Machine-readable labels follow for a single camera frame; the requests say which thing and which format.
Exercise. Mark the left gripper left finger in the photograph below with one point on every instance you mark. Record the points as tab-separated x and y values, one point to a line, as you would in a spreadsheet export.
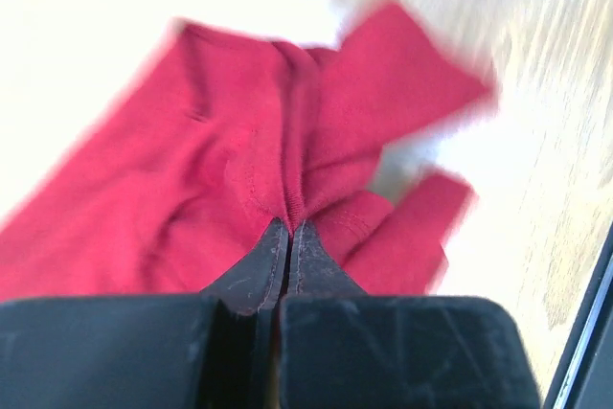
255	282

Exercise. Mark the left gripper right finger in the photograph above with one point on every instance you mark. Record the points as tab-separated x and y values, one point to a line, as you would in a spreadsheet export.
313	272

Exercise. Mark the dark red t shirt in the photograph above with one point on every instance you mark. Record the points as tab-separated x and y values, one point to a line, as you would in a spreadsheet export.
228	132

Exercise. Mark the white perforated plastic basket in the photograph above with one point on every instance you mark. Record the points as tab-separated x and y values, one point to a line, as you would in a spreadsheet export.
63	62

